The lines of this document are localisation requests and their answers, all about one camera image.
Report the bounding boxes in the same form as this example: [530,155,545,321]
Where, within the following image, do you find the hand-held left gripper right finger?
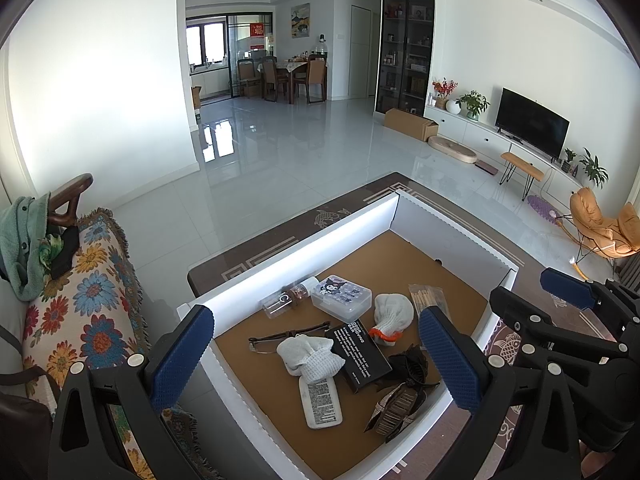
[418,306,583,480]

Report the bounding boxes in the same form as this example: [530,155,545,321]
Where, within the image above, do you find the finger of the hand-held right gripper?
[539,267,640,332]
[489,286,628,361]

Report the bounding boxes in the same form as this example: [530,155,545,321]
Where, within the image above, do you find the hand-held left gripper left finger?
[47,304,216,480]

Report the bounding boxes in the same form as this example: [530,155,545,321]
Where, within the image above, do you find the rhinestone hair clip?
[364,380,441,443]

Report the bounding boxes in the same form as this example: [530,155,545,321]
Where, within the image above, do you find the pack of wooden sticks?
[407,284,446,313]

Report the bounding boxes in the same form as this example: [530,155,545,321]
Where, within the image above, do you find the knit glove with orange cuff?
[369,292,416,347]

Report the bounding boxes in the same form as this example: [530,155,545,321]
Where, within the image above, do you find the black box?
[324,321,393,395]

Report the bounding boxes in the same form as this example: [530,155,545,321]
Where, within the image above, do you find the dark thin-frame eyeglasses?
[248,321,333,356]

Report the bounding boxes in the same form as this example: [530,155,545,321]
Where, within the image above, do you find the clear bottle with brown cap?
[260,276,321,321]

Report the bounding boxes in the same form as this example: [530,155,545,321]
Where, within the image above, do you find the white cardboard box container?
[175,190,521,480]

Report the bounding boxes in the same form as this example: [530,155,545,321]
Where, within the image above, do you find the clear plastic case cartoon print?
[310,274,373,325]

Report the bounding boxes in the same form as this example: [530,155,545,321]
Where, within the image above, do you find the grey knitted sock bundle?
[276,335,347,381]

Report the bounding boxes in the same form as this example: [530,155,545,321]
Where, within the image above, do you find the black hair claw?
[387,344,431,388]

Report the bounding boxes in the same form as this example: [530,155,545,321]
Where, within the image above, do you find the grey curtain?
[616,256,640,291]

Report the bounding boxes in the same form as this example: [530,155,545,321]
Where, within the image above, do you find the orange lounge rocking chair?
[560,186,640,281]

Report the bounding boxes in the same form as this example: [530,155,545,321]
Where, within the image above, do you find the purple floor mat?
[524,195,563,218]

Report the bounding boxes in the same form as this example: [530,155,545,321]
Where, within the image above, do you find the floral woven sofa blanket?
[22,207,226,480]

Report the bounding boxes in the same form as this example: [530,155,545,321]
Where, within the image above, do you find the large-leaf green potted plant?
[579,148,610,188]

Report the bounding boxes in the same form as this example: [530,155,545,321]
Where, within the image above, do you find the wooden stool with hairpin legs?
[499,151,545,197]

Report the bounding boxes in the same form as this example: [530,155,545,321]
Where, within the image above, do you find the white squeeze bottle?
[298,375,344,431]

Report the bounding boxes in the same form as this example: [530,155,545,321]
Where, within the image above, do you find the black cloth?
[50,227,81,281]

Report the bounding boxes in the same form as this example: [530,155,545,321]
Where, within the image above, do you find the black flat television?
[495,87,571,160]

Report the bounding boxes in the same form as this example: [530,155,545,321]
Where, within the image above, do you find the beige oval pet bed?
[429,136,480,165]

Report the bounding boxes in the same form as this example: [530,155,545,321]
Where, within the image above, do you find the white television cabinet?
[424,105,586,196]

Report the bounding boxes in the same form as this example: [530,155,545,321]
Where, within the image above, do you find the dark brown bag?
[0,392,55,466]

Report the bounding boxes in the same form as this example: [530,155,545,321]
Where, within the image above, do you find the dark wooden sofa armrest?
[47,173,95,228]

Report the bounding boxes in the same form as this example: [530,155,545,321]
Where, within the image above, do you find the green garment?
[0,195,76,303]

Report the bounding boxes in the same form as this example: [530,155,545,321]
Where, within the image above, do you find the bushy green potted plant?
[456,90,491,121]

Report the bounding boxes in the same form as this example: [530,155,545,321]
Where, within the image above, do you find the brown cardboard carton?
[382,107,440,142]

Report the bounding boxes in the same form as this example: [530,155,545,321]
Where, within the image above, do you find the red flower arrangement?
[431,77,460,110]

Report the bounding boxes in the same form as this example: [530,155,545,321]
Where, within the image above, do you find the brown dining chair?
[260,56,280,103]
[294,55,328,106]
[236,58,257,98]

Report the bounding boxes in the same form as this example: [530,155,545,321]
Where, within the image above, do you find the tall dark glass cabinet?
[372,0,437,113]

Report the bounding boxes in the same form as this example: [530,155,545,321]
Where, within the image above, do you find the white door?
[349,5,373,101]

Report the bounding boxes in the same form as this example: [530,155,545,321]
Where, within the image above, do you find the wooden dining table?
[256,60,313,106]

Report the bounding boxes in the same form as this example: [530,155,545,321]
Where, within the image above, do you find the framed wall painting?
[290,2,312,39]

